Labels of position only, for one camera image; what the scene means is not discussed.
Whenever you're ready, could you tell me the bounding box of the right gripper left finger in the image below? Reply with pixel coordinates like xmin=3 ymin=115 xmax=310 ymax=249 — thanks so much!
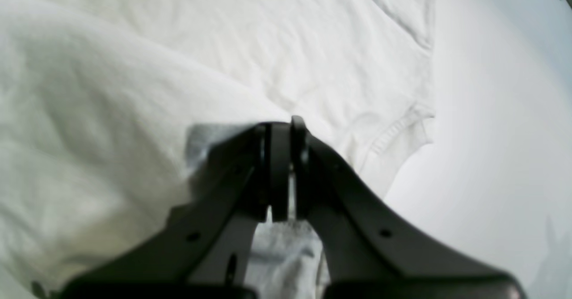
xmin=60 ymin=122 xmax=290 ymax=299

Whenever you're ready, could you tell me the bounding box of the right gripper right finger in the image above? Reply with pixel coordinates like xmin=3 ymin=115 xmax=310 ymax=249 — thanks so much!
xmin=290 ymin=116 xmax=527 ymax=299

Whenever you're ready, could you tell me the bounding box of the light grey T-shirt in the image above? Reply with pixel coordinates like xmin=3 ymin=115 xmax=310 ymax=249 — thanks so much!
xmin=0 ymin=0 xmax=435 ymax=299

